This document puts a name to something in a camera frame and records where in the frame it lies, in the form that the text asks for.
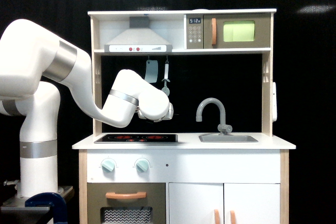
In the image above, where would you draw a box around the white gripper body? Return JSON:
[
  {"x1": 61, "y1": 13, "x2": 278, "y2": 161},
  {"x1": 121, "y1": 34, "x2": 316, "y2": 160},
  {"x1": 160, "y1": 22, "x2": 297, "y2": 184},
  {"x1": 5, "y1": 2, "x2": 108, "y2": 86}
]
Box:
[{"x1": 136, "y1": 103, "x2": 174, "y2": 122}]

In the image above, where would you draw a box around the grey toy faucet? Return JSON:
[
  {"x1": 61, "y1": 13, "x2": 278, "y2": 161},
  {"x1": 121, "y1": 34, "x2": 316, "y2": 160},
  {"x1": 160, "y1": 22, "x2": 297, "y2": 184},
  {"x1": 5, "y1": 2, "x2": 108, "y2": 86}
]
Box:
[{"x1": 195, "y1": 98, "x2": 233, "y2": 135}]

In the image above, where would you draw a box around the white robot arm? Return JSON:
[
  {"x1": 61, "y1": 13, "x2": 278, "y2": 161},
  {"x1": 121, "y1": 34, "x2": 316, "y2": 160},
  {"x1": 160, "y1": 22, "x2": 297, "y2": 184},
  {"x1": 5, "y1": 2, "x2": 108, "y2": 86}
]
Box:
[{"x1": 1, "y1": 19, "x2": 173, "y2": 198}]

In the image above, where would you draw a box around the toy pizza cutter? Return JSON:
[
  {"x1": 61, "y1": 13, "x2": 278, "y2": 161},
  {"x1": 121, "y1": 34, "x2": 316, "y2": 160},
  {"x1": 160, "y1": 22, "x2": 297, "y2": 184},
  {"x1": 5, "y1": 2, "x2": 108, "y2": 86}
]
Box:
[{"x1": 161, "y1": 60, "x2": 170, "y2": 96}]

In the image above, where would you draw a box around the toy cleaver knife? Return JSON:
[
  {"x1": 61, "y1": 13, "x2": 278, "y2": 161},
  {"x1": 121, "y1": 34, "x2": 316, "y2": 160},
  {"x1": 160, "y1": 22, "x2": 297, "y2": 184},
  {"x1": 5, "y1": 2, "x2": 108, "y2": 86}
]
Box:
[{"x1": 144, "y1": 60, "x2": 159, "y2": 83}]

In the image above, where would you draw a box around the grey toy sink basin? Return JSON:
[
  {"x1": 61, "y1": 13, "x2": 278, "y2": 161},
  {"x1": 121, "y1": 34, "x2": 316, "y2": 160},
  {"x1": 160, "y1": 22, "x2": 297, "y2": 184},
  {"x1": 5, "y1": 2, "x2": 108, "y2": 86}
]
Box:
[{"x1": 199, "y1": 135, "x2": 258, "y2": 143}]

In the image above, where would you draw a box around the right mint stove knob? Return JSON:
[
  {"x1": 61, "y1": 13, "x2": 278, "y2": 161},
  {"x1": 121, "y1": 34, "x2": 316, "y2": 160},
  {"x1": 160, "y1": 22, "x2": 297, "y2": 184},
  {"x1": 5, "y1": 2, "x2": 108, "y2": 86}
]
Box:
[{"x1": 135, "y1": 158, "x2": 150, "y2": 173}]

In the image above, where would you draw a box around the mint stove knob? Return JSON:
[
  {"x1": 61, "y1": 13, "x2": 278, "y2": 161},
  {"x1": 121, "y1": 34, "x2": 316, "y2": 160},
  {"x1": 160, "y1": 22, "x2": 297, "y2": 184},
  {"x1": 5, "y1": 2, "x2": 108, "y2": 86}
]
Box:
[
  {"x1": 135, "y1": 158, "x2": 150, "y2": 173},
  {"x1": 101, "y1": 158, "x2": 116, "y2": 173}
]

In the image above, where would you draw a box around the white wooden toy kitchen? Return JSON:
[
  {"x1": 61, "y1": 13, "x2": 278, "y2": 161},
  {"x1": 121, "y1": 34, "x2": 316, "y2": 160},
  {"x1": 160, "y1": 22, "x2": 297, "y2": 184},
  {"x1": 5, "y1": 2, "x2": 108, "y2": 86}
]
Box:
[{"x1": 74, "y1": 9, "x2": 295, "y2": 223}]

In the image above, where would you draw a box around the black toy stovetop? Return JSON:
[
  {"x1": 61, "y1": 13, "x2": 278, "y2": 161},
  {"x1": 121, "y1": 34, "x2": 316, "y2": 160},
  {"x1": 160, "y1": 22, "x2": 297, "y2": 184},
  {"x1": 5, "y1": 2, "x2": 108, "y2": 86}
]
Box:
[{"x1": 94, "y1": 133, "x2": 178, "y2": 144}]

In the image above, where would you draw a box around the left mint stove knob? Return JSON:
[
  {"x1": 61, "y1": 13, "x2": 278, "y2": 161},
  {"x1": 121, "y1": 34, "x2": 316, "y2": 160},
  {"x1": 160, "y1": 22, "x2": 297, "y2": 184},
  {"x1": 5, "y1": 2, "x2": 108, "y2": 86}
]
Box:
[{"x1": 101, "y1": 158, "x2": 116, "y2": 173}]

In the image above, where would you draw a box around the white range hood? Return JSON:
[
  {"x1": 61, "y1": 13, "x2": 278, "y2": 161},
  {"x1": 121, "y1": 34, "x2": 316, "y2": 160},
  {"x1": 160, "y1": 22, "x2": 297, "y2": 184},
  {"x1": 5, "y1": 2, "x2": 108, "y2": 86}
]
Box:
[{"x1": 104, "y1": 16, "x2": 173, "y2": 53}]

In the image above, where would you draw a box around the left white cabinet door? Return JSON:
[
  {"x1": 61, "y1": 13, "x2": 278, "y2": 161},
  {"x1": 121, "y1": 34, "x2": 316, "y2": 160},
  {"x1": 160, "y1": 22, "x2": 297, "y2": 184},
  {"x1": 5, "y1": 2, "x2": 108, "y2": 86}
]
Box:
[{"x1": 169, "y1": 183, "x2": 224, "y2": 223}]

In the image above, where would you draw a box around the white cabinet door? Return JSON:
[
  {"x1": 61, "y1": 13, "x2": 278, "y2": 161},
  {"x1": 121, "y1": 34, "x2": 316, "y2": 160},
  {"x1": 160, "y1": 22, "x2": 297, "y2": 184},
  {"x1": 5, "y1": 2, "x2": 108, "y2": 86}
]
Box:
[
  {"x1": 169, "y1": 183, "x2": 224, "y2": 223},
  {"x1": 224, "y1": 184, "x2": 280, "y2": 223}
]

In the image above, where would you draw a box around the microwave keypad panel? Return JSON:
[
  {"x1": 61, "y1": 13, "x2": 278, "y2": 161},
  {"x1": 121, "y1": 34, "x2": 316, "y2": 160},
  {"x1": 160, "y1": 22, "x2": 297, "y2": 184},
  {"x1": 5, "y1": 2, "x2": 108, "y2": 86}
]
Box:
[{"x1": 186, "y1": 14, "x2": 204, "y2": 49}]

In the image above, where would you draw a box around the white side holder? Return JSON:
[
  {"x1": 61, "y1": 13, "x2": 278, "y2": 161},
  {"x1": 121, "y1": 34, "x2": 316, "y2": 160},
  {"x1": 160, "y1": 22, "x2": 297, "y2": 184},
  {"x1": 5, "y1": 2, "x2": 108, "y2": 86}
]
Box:
[{"x1": 272, "y1": 82, "x2": 278, "y2": 122}]

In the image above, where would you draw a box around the toy microwave door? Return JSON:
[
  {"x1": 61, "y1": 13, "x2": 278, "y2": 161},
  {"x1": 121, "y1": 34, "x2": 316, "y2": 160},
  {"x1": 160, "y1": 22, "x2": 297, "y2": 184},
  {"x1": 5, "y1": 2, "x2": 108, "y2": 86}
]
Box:
[{"x1": 204, "y1": 13, "x2": 271, "y2": 49}]

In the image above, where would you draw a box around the toy oven door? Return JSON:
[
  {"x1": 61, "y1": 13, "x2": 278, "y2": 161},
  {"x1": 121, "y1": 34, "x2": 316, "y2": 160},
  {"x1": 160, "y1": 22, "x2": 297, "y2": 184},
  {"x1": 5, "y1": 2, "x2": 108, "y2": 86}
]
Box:
[{"x1": 87, "y1": 183, "x2": 166, "y2": 223}]

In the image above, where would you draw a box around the right white cabinet door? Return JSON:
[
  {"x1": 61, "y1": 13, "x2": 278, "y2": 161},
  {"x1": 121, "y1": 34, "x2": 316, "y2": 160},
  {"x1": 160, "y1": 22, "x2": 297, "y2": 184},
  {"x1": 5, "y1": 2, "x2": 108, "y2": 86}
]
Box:
[{"x1": 224, "y1": 184, "x2": 280, "y2": 223}]

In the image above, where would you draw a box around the blue clamp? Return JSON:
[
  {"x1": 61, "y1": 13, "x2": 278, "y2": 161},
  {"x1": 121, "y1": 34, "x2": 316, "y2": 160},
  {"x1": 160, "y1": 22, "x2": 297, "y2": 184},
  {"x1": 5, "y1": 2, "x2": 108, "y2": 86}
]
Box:
[{"x1": 25, "y1": 193, "x2": 68, "y2": 223}]

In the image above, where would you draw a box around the orange oven handle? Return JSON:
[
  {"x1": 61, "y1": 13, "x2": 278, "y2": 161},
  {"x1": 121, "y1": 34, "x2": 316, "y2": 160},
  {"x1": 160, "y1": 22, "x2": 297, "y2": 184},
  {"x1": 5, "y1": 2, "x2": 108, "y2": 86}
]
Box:
[{"x1": 106, "y1": 192, "x2": 146, "y2": 200}]

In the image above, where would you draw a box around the orange microwave handle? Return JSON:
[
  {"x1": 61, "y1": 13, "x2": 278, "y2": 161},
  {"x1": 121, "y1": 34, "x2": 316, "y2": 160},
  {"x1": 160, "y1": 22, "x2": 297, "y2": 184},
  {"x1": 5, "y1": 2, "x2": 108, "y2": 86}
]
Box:
[{"x1": 212, "y1": 18, "x2": 217, "y2": 46}]

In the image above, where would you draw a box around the left orange cabinet handle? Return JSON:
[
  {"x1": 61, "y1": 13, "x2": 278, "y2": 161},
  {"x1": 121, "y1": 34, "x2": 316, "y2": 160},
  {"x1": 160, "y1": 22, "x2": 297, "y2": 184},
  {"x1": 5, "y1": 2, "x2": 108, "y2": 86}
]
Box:
[{"x1": 214, "y1": 209, "x2": 221, "y2": 224}]

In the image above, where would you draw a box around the orange cabinet handle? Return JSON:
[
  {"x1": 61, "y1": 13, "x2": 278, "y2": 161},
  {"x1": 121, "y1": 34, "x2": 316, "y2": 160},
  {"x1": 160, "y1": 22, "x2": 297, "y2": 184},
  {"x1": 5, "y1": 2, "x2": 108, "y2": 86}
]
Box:
[
  {"x1": 230, "y1": 210, "x2": 236, "y2": 224},
  {"x1": 214, "y1": 209, "x2": 221, "y2": 224}
]

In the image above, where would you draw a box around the right orange cabinet handle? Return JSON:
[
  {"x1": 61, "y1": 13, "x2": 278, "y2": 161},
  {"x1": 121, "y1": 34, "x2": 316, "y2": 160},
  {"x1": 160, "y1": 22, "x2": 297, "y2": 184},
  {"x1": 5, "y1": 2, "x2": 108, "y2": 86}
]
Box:
[{"x1": 230, "y1": 210, "x2": 236, "y2": 224}]

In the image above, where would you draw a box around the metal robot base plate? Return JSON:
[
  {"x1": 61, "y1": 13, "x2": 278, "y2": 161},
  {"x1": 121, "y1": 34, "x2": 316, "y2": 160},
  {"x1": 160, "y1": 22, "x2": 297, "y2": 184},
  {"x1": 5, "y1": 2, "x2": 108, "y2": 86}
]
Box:
[{"x1": 1, "y1": 180, "x2": 75, "y2": 223}]

